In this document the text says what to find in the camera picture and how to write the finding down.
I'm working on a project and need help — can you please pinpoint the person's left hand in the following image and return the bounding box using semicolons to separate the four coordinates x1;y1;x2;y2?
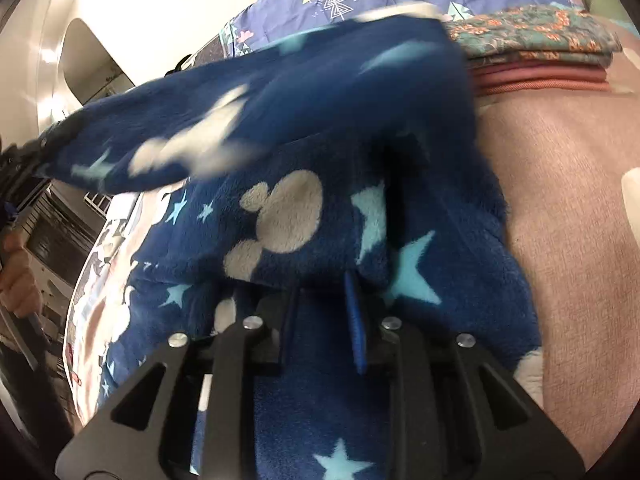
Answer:
0;232;47;320

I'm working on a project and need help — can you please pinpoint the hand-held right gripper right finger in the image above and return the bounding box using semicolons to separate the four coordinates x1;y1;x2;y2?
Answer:
342;271;587;480

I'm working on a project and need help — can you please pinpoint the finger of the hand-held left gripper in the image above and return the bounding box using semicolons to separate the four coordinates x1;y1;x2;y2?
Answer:
2;127;63;181

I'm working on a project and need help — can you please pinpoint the folded pink garment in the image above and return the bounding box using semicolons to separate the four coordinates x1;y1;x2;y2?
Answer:
470;57;613;97

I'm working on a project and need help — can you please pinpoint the swan print bed sheet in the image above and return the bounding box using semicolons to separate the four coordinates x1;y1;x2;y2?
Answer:
62;194;191;421

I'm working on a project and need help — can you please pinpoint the arched white wall mirror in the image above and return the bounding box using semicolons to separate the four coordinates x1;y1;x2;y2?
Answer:
59;17;137;107

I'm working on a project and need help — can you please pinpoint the folded floral cloth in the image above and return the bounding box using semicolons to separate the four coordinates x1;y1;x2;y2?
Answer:
442;7;623;68

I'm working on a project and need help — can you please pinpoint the blue star print fleece garment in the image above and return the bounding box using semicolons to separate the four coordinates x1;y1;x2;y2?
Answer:
37;12;546;480

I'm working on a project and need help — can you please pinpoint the pink polka dot blanket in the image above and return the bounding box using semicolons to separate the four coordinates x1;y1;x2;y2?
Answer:
475;10;640;466

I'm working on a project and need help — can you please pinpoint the grey drawer cabinet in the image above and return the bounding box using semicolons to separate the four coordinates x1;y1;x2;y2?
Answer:
17;180;103;321

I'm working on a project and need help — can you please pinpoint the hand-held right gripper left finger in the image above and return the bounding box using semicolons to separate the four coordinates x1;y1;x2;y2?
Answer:
55;285;303;480

